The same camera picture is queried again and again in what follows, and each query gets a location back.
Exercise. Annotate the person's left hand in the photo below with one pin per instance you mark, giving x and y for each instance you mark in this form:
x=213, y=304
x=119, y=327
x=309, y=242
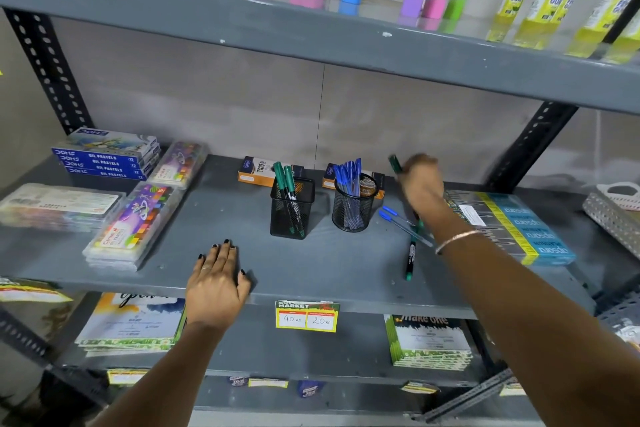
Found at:
x=215, y=294

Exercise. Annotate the person's right hand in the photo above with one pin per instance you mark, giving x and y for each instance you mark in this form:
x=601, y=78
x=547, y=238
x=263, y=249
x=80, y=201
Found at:
x=424, y=186

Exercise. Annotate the person's left thumb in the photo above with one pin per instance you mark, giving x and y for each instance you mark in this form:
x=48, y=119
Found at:
x=244, y=284

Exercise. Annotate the person's left little finger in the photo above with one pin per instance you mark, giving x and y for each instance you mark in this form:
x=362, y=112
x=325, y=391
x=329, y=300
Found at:
x=201, y=269

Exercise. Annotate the person's right fingers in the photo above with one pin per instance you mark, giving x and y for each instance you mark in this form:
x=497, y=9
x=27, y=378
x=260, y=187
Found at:
x=417, y=166

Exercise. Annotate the person's left middle finger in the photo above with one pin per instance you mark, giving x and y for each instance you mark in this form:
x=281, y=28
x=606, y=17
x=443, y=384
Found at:
x=225, y=256

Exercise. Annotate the green pen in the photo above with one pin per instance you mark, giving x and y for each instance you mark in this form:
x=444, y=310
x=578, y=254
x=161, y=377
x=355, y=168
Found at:
x=395, y=164
x=411, y=256
x=280, y=176
x=290, y=179

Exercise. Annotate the person's left forearm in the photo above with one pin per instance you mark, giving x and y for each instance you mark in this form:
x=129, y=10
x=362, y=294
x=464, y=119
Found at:
x=170, y=371

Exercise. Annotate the person's right forearm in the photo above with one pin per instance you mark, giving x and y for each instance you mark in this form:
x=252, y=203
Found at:
x=525, y=311

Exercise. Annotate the blue pen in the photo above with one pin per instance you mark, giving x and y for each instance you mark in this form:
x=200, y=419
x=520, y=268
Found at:
x=396, y=214
x=402, y=227

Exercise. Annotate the bunch of blue pens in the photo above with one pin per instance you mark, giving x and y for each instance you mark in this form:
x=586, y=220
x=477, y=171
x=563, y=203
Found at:
x=348, y=181

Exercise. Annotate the yellow green price label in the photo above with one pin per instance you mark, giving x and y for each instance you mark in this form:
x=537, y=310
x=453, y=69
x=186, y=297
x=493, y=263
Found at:
x=307, y=316

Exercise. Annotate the black round mesh pen holder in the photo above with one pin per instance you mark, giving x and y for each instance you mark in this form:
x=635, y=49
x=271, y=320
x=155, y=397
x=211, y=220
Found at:
x=354, y=209

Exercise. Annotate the grey metal shelving rack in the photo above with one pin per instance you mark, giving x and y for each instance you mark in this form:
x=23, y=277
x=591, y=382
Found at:
x=320, y=271

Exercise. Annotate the black square mesh pen holder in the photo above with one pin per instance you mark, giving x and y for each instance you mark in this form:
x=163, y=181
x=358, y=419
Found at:
x=292, y=211

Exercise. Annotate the stack of clear pastel cases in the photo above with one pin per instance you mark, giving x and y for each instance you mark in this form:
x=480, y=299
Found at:
x=134, y=224

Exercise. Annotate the stack of white sketch pads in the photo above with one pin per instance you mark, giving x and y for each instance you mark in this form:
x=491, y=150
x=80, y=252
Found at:
x=132, y=324

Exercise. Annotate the orange blue pen box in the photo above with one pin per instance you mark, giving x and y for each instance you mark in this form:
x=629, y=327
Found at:
x=329, y=176

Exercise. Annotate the orange white pen box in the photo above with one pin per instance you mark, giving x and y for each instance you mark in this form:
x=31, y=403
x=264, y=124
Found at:
x=256, y=171

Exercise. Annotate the small yellow shelf label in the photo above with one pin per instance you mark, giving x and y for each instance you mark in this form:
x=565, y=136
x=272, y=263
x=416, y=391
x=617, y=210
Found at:
x=420, y=387
x=268, y=383
x=512, y=389
x=127, y=376

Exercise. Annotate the small clear pastel case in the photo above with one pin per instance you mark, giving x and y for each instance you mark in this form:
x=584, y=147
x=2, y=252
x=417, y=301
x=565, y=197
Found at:
x=177, y=165

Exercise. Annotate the stack of blue yellow packets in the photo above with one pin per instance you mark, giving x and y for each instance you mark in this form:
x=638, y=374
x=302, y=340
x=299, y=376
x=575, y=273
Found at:
x=515, y=224

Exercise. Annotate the black perforated rack upright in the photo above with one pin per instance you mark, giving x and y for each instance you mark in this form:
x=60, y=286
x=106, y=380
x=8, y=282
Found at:
x=535, y=141
x=50, y=66

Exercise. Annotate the blue oil pastel box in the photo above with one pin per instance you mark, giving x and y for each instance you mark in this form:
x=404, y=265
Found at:
x=100, y=157
x=107, y=173
x=112, y=139
x=102, y=164

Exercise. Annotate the wide clear crayon case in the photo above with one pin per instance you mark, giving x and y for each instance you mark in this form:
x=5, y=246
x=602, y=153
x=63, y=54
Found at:
x=57, y=206

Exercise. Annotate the yellow printed packet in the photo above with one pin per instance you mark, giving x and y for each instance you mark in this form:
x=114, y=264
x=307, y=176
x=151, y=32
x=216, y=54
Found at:
x=30, y=290

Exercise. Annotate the stack of green drawing pads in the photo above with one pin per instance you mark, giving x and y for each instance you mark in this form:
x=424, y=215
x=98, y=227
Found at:
x=432, y=344

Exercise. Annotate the grey perforated metal bar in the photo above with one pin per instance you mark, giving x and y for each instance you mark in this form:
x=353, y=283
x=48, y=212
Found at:
x=612, y=221

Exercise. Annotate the white plastic basket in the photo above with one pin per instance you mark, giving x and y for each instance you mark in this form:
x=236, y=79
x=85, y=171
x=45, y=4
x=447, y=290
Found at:
x=622, y=194

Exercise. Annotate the dark grey metal bar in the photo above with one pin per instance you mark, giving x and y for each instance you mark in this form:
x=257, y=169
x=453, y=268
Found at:
x=470, y=395

